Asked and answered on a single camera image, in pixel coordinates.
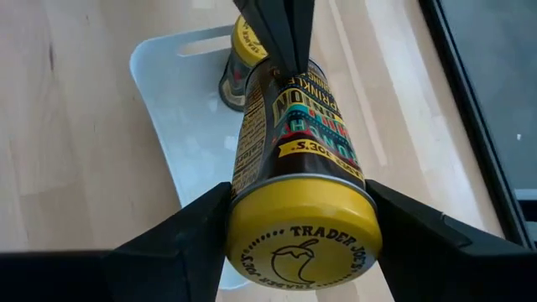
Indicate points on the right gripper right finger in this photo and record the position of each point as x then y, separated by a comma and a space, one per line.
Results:
461, 272

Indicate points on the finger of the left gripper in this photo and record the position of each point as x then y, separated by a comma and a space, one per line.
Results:
281, 29

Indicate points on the black aluminium table frame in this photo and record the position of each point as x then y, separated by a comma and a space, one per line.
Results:
469, 96

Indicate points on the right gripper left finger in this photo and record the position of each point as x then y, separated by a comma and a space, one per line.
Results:
126, 277

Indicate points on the white plastic bin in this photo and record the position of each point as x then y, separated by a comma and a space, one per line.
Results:
184, 126

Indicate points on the yellow lid spice jar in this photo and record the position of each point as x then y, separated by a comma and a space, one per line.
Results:
302, 235
245, 42

